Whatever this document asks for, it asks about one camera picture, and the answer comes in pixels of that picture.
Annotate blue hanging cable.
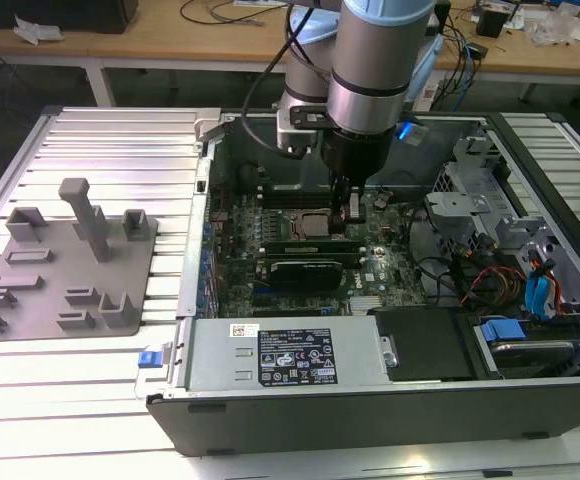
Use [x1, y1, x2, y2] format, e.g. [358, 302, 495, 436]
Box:
[455, 28, 477, 112]

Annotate green motherboard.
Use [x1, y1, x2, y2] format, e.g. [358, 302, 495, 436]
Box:
[208, 187, 429, 319]

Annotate CPU socket with metal cover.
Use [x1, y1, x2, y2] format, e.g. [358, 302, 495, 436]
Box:
[282, 207, 359, 244]

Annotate black plastic bay cover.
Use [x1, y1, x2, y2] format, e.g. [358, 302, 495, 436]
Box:
[368, 306, 477, 384]

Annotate blue flat wire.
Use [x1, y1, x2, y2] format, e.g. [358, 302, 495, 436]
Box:
[539, 271, 561, 319]
[523, 273, 547, 322]

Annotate silver metal drive cage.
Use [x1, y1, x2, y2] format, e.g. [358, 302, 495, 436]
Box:
[423, 133, 562, 281]

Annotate red and yellow wire bundle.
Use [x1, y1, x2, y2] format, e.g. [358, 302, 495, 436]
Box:
[458, 266, 527, 307]

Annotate silver-topped CPU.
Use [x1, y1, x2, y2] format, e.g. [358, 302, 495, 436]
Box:
[300, 212, 335, 237]

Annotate silver case corner bracket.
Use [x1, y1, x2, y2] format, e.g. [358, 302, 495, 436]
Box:
[193, 107, 221, 152]

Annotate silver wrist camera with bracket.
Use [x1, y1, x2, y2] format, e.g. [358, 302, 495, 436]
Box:
[274, 105, 332, 159]

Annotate black graphics card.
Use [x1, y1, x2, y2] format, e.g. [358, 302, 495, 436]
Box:
[268, 258, 345, 292]

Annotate clear plastic bags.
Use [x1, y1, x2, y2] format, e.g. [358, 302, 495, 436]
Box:
[528, 3, 580, 49]

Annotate grey parts rack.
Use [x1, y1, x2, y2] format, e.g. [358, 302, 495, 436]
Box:
[0, 177, 161, 344]

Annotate large black box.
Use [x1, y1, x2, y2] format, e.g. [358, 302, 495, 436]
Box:
[0, 0, 137, 35]

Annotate black internal cable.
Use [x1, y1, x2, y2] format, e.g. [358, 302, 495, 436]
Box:
[407, 207, 464, 304]

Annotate black camera cable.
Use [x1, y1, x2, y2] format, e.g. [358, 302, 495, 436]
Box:
[241, 0, 321, 154]

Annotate grey power supply with label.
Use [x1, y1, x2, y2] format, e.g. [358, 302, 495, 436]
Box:
[185, 317, 396, 394]

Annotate hard disk in blue carrier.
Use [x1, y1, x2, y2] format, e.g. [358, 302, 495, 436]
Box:
[475, 318, 580, 379]

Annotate small black box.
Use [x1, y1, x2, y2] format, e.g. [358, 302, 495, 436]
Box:
[474, 1, 512, 37]

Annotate crumpled white paper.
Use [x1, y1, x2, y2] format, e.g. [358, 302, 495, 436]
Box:
[12, 13, 65, 47]

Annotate silver chipset heatsink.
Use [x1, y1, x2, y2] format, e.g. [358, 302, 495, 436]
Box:
[351, 296, 387, 317]

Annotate black RAM slot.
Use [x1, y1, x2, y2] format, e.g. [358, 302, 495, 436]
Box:
[258, 194, 335, 209]
[258, 182, 335, 198]

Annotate open black PC case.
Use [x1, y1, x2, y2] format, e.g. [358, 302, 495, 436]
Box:
[145, 110, 580, 459]

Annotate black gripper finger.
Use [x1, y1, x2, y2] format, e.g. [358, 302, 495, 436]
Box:
[330, 173, 354, 237]

